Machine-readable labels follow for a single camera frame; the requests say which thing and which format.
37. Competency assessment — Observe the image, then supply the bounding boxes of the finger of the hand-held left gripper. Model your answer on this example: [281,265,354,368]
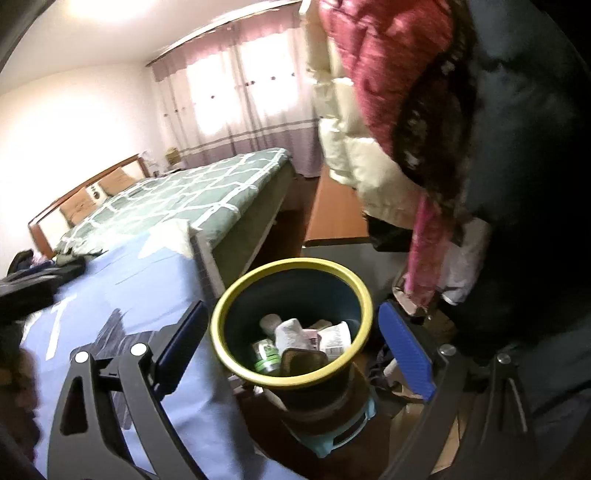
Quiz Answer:
[0,261,86,324]

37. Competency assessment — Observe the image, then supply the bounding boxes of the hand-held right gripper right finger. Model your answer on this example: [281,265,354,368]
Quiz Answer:
[378,300,539,480]

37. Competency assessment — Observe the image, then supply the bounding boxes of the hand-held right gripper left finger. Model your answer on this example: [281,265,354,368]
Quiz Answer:
[48,300,208,480]

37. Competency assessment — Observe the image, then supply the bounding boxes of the pink and green packet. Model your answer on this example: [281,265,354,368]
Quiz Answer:
[316,322,352,361]

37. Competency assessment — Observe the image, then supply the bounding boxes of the white tissue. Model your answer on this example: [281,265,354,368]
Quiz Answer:
[273,318,312,352]

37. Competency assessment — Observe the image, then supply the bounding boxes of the yellow-rimmed dark bin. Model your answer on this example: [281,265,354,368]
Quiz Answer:
[210,257,374,411]

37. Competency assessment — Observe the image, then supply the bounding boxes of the pile of clothes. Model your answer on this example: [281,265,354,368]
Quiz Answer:
[9,249,54,271]

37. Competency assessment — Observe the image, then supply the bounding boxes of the blue printed table cloth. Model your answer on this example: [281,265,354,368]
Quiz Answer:
[21,219,287,480]

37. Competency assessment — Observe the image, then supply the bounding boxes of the pink bag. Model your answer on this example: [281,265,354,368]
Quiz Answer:
[406,189,455,308]

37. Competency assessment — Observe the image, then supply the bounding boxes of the white cloth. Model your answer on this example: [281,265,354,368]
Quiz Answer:
[443,222,490,305]

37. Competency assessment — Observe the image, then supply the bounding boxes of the teal plastic stool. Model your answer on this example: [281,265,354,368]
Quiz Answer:
[281,397,377,457]

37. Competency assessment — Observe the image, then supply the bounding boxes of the wooden bed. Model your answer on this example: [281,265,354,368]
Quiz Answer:
[28,148,296,287]

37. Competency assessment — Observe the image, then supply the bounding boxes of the bed with green plaid cover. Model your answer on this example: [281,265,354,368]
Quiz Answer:
[55,148,293,257]

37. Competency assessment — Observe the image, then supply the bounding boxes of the wooden desk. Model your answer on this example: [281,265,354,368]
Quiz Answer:
[304,173,375,245]

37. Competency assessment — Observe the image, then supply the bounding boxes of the cream down jacket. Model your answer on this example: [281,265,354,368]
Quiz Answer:
[302,0,421,229]

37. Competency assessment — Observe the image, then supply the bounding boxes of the black coat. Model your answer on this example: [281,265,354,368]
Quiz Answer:
[452,0,591,361]

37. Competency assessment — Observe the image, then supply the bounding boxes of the pink curtain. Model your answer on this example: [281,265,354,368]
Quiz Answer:
[150,4,326,178]

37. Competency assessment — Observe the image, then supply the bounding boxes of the red quilted jacket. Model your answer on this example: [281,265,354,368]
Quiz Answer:
[318,0,476,190]

